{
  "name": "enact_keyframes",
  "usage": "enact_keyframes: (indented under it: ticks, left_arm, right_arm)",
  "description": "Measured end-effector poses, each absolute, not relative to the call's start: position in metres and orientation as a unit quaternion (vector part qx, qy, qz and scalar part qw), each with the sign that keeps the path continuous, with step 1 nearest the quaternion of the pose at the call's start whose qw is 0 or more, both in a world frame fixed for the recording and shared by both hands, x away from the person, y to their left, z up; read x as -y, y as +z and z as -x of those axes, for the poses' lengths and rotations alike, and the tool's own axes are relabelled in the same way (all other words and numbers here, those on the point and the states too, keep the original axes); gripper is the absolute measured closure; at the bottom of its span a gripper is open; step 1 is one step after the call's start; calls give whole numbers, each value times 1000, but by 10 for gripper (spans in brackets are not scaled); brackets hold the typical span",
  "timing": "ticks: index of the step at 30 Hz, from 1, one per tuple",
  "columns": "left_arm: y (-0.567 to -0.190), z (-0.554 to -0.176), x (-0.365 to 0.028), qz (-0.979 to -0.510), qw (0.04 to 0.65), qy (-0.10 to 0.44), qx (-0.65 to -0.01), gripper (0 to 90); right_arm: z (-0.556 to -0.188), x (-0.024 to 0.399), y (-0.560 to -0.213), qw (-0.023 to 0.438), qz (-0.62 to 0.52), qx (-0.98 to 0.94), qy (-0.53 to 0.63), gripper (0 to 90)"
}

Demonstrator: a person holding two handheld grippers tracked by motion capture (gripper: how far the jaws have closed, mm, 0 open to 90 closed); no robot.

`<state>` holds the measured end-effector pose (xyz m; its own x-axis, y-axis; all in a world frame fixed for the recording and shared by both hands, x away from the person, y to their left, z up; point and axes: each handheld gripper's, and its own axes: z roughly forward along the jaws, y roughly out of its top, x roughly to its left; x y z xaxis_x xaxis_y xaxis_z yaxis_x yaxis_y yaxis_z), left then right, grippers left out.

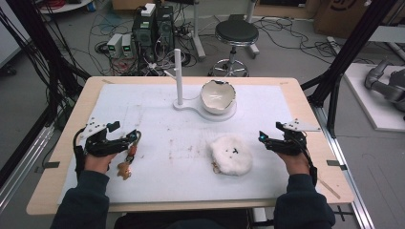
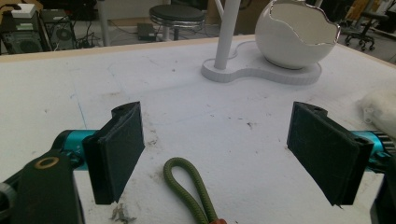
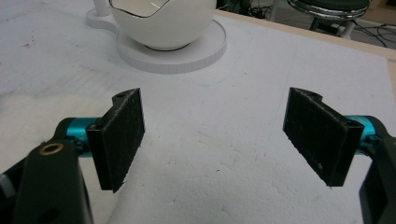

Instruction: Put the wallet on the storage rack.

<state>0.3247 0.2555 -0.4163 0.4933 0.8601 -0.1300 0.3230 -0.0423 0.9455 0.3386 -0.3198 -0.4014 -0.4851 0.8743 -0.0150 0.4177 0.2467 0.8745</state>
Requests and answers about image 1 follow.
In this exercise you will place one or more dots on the cardboard box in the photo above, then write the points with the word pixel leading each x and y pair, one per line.
pixel 344 16

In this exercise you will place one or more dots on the white box on computer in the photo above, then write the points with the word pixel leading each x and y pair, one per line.
pixel 148 9

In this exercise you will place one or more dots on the grey power supply unit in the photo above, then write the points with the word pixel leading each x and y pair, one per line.
pixel 114 44
pixel 127 44

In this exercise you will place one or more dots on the white stand with pole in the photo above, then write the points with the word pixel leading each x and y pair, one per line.
pixel 178 79

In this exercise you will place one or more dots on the person's right hand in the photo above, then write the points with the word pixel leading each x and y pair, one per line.
pixel 295 163

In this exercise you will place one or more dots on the black computer tower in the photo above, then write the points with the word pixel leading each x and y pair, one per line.
pixel 143 38
pixel 165 28

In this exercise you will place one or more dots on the white table mat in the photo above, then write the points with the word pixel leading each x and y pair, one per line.
pixel 165 171

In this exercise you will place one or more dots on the white floor board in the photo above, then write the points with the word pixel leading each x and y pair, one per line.
pixel 369 105

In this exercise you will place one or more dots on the person's left hand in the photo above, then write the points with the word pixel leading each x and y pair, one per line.
pixel 99 162

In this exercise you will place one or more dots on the black round stool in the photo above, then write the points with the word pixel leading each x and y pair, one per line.
pixel 236 33

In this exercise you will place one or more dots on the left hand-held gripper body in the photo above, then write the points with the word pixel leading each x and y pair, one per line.
pixel 98 144

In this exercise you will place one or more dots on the black metal frame post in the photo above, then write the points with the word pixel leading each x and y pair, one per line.
pixel 41 47
pixel 344 60

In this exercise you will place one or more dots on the white eggshell-shaped bowl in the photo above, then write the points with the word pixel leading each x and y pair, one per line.
pixel 218 97

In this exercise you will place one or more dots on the white fluffy pouch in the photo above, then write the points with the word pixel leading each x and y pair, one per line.
pixel 231 156

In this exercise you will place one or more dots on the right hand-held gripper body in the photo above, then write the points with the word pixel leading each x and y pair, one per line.
pixel 291 141

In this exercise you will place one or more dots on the person's lap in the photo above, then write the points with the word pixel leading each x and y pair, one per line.
pixel 181 221

